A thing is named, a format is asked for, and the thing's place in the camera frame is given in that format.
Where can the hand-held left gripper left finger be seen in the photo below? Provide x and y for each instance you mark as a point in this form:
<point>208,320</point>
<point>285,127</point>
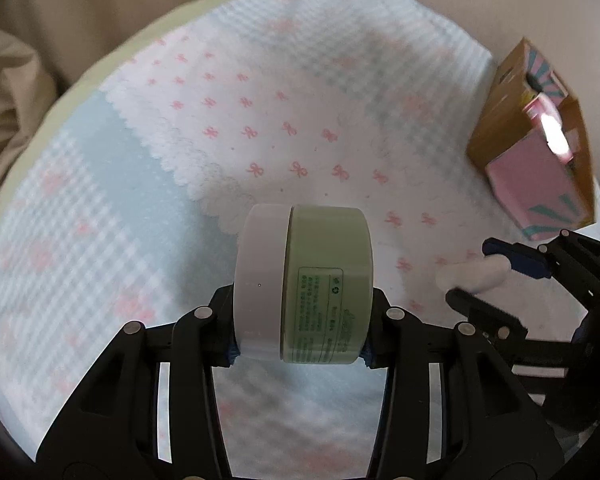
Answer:
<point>220,325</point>

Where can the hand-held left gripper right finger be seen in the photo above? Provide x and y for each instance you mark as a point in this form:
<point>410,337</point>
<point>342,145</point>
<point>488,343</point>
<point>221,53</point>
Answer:
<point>380,325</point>

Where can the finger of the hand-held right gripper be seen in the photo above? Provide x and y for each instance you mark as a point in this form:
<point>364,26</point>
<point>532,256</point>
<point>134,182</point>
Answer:
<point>485,315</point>
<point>527,262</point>

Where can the large white lid green jar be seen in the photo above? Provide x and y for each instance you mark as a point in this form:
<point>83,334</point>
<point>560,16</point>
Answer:
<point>320,260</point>

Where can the cardboard box with pink print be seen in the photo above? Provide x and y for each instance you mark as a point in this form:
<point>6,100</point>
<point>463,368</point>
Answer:
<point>500,125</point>

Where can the blue pink printed bed sheet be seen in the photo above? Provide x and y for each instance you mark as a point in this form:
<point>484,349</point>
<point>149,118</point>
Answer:
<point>280,60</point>

